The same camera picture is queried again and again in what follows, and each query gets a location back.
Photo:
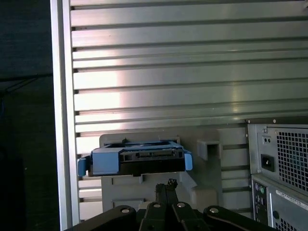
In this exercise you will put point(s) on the grey power supply unit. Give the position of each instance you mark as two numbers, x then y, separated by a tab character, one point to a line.
267	146

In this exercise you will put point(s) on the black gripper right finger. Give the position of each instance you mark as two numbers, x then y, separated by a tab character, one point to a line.
185	216

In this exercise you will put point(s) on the grey parts rack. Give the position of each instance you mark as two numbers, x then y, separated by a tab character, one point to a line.
125	187

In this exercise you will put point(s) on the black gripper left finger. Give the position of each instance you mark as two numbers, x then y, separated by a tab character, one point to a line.
154	216

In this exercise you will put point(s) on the hard disk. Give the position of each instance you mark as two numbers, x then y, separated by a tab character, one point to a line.
106	163

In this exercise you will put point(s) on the black PC case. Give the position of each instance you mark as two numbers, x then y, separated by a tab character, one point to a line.
264	216

